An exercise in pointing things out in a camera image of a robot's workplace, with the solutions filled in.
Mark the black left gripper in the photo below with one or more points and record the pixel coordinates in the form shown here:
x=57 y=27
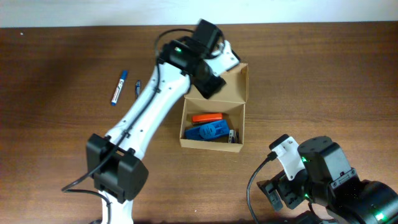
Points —
x=210 y=83

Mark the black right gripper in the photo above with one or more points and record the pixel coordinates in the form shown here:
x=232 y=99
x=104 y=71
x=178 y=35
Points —
x=277 y=191

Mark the orange stapler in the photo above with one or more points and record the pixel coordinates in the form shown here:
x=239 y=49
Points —
x=206 y=118

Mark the brown cardboard box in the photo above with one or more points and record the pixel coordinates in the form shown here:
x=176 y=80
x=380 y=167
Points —
x=230 y=101

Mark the blue plastic case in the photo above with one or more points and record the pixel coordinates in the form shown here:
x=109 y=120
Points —
x=208 y=131

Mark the small white blue box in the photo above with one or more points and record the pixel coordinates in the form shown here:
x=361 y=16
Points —
x=233 y=136

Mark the blue ballpoint pen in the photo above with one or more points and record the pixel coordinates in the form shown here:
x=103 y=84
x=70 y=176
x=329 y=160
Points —
x=137 y=88

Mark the blue whiteboard marker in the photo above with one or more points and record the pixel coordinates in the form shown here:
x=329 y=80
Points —
x=119 y=87

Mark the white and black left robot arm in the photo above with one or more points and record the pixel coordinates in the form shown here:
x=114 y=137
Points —
x=115 y=160

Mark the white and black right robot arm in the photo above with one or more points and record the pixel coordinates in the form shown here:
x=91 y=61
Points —
x=317 y=171

